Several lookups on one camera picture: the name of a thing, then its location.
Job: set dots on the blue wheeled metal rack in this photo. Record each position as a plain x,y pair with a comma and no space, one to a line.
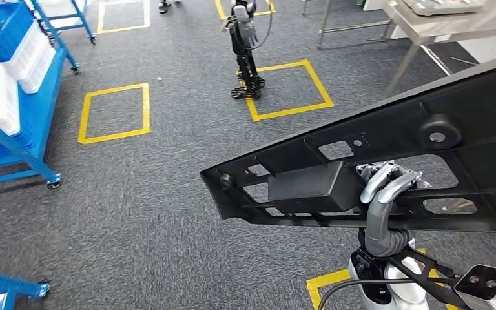
38,107
0,284
83,21

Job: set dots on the steel side table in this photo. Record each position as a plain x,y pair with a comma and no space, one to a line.
323,25

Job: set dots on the blue plastic crate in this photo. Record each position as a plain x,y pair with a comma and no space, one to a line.
0,154
8,38

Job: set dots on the black humanoid robot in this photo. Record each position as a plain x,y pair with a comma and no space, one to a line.
243,51

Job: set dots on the person's foot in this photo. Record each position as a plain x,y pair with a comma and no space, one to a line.
163,6

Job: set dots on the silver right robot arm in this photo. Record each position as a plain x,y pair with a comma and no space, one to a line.
406,291

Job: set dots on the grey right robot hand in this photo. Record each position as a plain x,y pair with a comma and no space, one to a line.
376,214

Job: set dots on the black plastic bracket part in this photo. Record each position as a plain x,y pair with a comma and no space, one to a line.
308,188

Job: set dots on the steel workbench table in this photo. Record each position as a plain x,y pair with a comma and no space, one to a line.
445,28

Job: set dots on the white cabinet panel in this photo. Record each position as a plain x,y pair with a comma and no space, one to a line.
487,51

